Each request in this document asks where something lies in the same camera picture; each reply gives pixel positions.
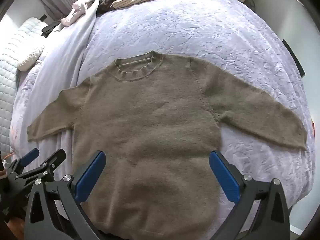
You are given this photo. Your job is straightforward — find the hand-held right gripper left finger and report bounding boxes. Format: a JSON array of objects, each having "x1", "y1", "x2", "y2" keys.
[{"x1": 24, "y1": 150, "x2": 107, "y2": 240}]

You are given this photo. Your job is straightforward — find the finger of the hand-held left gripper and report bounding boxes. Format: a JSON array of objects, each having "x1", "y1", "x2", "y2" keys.
[
  {"x1": 15, "y1": 149, "x2": 67, "y2": 182},
  {"x1": 9, "y1": 148, "x2": 40, "y2": 174}
]

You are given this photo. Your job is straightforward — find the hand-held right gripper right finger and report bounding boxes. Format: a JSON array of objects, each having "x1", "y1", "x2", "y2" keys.
[{"x1": 209, "y1": 150, "x2": 292, "y2": 240}]

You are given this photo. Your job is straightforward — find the brown fleece towel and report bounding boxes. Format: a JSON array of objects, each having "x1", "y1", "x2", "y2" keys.
[{"x1": 27, "y1": 51, "x2": 308, "y2": 238}]

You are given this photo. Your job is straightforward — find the white quilted headboard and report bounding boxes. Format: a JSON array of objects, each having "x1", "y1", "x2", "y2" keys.
[{"x1": 0, "y1": 52, "x2": 21, "y2": 153}]

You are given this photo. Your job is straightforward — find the smooth lavender blanket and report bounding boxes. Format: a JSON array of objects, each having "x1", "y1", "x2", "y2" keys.
[{"x1": 27, "y1": 0, "x2": 103, "y2": 133}]

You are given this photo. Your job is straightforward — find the white quilted pillow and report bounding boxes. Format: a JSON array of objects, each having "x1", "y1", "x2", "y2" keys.
[{"x1": 1, "y1": 17, "x2": 49, "y2": 72}]

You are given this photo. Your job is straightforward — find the black object beside pillow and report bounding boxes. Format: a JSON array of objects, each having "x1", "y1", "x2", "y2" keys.
[{"x1": 40, "y1": 15, "x2": 63, "y2": 38}]

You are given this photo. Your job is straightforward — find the embossed lavender bedspread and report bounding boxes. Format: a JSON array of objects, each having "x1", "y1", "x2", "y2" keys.
[{"x1": 10, "y1": 0, "x2": 316, "y2": 230}]

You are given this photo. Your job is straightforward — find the pale pink cloth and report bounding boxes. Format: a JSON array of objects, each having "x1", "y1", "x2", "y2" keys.
[{"x1": 61, "y1": 0, "x2": 100, "y2": 27}]

